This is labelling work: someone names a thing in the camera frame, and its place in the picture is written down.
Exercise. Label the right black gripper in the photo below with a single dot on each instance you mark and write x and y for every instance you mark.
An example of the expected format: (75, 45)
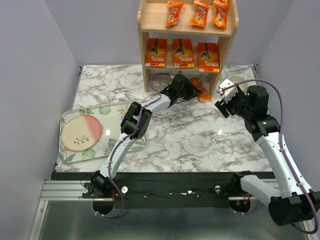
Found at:
(222, 105)

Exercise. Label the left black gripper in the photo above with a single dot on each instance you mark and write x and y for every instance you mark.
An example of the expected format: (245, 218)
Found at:
(192, 91)

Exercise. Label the orange razor pouch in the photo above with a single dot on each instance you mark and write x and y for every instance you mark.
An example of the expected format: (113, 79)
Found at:
(203, 96)
(174, 10)
(201, 10)
(221, 8)

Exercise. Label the orange razor box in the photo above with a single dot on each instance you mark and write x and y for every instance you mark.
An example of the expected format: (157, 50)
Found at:
(183, 54)
(156, 52)
(208, 57)

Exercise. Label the wooden two-tier shelf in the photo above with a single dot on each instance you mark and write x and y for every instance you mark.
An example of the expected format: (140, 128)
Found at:
(152, 18)

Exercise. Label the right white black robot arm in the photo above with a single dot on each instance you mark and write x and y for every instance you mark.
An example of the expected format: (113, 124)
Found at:
(294, 200)

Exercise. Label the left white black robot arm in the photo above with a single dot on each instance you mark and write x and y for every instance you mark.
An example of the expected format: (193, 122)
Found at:
(134, 125)

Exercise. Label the clear drinking glass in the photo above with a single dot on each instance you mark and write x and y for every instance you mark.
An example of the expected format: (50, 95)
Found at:
(129, 99)

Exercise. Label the leaf-patterned serving tray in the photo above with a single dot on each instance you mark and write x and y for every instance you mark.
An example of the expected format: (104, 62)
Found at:
(110, 116)

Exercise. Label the cream and pink plate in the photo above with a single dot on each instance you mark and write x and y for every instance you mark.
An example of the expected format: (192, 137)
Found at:
(81, 133)

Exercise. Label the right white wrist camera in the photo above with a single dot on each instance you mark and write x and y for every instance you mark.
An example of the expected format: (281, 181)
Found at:
(228, 90)

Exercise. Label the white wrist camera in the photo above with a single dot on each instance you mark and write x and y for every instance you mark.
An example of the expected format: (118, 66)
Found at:
(179, 73)
(228, 90)

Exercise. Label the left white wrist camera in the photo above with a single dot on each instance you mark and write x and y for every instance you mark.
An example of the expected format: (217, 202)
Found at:
(179, 73)

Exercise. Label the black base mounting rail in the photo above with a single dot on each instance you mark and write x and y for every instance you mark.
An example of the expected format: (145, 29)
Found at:
(168, 203)

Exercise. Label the aluminium frame rail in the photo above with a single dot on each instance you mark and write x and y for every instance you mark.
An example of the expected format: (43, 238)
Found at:
(55, 190)

